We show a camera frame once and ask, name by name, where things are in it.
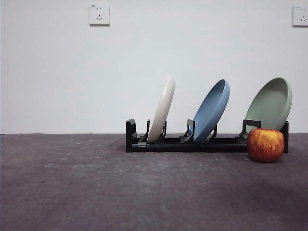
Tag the blue plate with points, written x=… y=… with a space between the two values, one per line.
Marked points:
x=211 y=113

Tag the red yellow apple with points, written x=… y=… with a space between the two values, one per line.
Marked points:
x=265 y=145

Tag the black plate rack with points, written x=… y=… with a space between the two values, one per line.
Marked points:
x=192 y=147

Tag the green plate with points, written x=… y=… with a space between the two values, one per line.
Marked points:
x=269 y=106

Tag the cream yellow plate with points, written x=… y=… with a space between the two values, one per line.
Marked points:
x=161 y=108

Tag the white wall socket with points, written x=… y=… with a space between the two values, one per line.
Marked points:
x=99 y=14
x=300 y=15

